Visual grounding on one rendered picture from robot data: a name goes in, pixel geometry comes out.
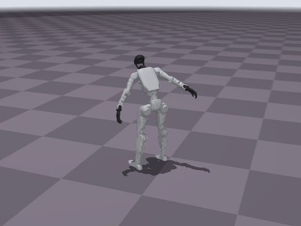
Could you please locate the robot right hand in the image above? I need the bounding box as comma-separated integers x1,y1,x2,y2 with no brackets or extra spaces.
183,85,197,99

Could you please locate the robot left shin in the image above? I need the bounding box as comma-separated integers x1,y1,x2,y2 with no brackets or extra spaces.
135,134,146,164

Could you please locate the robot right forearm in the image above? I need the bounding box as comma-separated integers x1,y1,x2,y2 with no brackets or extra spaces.
170,76,187,90

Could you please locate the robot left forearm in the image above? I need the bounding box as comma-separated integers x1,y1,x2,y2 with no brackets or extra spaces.
116,89,127,109

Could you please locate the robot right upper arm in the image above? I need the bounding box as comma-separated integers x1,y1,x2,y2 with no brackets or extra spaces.
154,67,174,83

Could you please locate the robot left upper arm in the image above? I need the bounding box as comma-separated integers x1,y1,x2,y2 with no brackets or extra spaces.
125,72,138,96

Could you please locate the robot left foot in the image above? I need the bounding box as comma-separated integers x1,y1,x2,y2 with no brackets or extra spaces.
128,160,143,170

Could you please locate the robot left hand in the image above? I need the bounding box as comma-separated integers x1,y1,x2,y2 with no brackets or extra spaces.
116,105,122,123

